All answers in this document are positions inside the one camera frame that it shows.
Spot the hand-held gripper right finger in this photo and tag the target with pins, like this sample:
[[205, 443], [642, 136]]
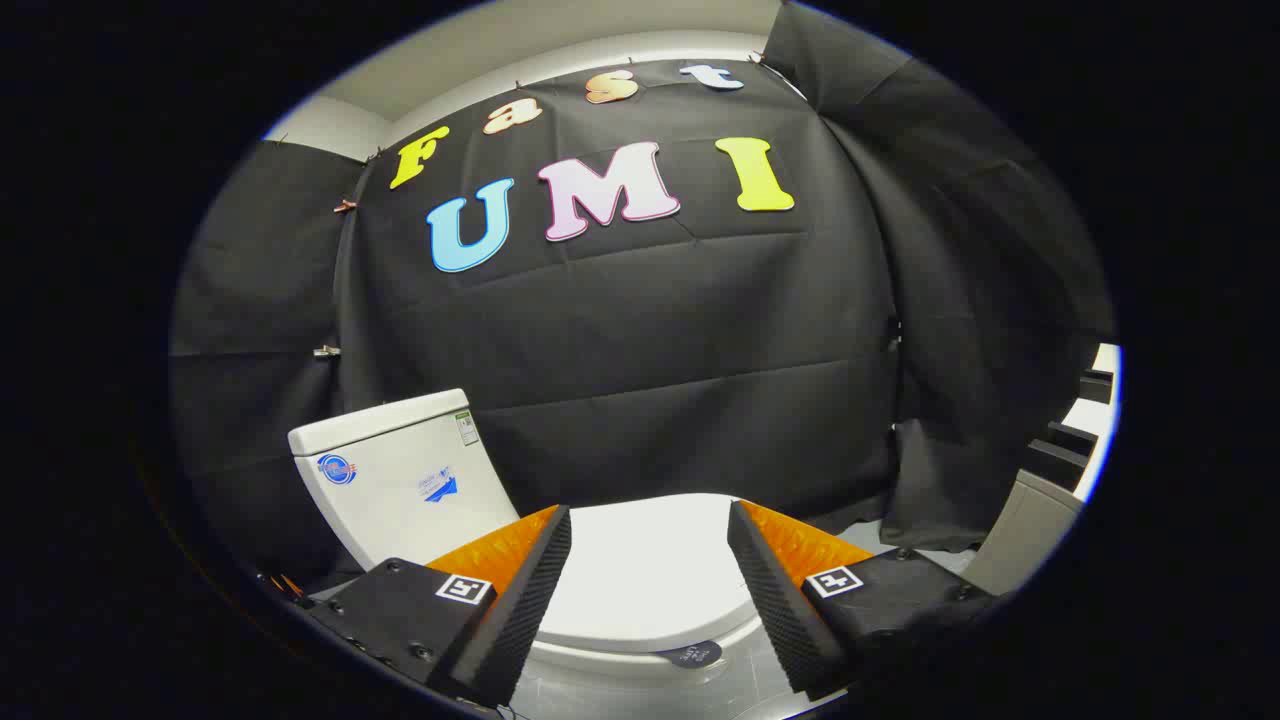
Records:
[[775, 600]]

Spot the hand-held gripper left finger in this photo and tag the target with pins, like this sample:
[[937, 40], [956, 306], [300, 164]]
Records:
[[520, 610]]

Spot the white toilet lid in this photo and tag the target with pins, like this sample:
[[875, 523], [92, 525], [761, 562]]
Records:
[[650, 570]]

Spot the white ceramic toilet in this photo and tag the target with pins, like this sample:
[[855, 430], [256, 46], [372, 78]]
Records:
[[400, 480]]

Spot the black backdrop cloth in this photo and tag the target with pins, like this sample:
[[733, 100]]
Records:
[[650, 350]]

